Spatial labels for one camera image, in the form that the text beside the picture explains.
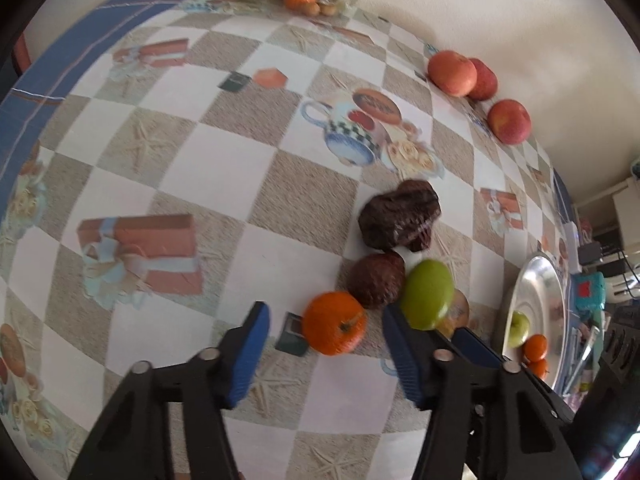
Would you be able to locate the oval green fruit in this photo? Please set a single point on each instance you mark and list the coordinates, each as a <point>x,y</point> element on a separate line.
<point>427,294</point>

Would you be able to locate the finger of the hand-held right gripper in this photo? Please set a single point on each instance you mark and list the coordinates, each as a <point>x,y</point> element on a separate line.
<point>475,344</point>

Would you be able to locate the silver metal plate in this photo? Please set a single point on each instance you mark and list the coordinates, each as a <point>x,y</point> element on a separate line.
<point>542,290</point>

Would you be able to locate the teal box with red label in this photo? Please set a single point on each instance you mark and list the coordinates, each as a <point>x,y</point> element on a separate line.
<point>590,291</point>

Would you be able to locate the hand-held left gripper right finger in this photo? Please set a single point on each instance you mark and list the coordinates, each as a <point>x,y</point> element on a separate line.
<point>402,355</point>

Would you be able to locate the round dark brown date cluster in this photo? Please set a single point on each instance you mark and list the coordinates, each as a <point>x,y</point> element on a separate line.
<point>376,280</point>

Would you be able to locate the black device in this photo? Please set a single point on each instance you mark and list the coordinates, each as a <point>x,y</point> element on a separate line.
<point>590,253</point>

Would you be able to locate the round green fruit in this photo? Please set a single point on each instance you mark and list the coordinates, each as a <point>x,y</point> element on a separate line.
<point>519,327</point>

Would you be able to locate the red apple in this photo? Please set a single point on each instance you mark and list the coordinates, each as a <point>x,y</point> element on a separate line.
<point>485,79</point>
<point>509,121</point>
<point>451,73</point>

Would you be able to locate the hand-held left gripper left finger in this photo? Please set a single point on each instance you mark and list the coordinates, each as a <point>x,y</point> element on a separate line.
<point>247,355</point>

